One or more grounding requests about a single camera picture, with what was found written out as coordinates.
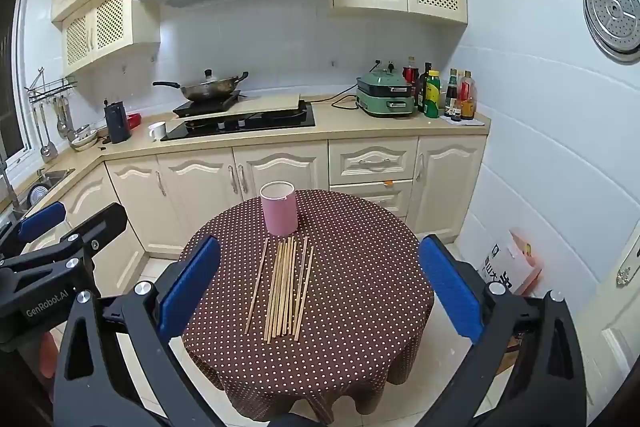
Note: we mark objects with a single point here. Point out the red small container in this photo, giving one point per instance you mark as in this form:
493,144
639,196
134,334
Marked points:
134,120

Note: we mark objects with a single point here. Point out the wall utensil rack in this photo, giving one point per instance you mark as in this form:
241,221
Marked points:
41,89

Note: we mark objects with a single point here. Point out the dark oil bottle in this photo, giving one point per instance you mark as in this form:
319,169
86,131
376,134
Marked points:
421,88

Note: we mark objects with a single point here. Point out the dark soy sauce bottle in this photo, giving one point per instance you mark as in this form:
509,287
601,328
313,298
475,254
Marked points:
452,91

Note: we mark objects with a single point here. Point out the white mug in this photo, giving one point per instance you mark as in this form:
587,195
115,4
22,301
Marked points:
157,131

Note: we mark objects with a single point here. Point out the wooden chopstick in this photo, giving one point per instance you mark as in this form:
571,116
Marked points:
301,271
256,286
282,299
282,316
301,310
271,294
285,288
274,327
293,286

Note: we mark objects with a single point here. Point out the hanging steel ladle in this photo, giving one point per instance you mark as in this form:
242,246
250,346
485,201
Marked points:
48,150

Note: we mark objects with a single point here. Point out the red plastic stool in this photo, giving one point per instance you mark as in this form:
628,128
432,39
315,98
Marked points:
48,355

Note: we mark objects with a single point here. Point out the green yellow-cap bottle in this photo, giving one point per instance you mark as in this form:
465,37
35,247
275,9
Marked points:
432,94

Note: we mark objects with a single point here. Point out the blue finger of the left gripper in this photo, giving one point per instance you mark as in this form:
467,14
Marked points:
17,233
90,237

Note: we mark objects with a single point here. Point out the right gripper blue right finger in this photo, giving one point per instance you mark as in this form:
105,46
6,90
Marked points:
547,384

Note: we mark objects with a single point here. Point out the green electric grill pot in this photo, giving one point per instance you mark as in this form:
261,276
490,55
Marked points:
381,93

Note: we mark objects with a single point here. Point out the brown polka dot tablecloth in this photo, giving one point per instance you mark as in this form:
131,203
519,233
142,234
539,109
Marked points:
367,306

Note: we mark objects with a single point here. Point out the steel kitchen sink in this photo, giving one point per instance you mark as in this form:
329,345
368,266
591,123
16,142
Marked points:
44,184

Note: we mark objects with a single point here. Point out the red cola bottle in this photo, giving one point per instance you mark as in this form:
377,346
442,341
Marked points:
411,75

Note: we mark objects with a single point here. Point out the beige cutting board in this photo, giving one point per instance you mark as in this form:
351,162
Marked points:
253,105

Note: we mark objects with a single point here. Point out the black wok with lid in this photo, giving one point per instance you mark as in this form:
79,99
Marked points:
206,90

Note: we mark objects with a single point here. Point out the white rice bag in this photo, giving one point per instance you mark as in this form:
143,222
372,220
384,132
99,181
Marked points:
514,263

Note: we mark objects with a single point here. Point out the black glass gas hob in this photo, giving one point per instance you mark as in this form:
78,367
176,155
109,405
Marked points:
301,117

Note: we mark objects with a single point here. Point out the dark blue knife block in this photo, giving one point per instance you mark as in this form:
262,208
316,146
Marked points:
117,122

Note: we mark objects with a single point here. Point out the round steel steamer tray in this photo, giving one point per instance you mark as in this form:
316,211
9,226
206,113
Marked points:
614,28

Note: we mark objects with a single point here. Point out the pink cylindrical utensil cup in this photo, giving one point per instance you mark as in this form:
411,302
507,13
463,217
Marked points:
279,207

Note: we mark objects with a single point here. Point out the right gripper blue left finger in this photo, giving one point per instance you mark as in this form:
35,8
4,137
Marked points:
93,386

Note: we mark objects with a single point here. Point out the stacked bowls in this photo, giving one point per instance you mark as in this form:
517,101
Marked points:
85,137

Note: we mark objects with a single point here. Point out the red label vinegar bottle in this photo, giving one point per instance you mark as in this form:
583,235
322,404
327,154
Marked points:
467,96

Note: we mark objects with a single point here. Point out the black induction cooker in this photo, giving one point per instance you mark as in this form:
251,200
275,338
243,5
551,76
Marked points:
209,106

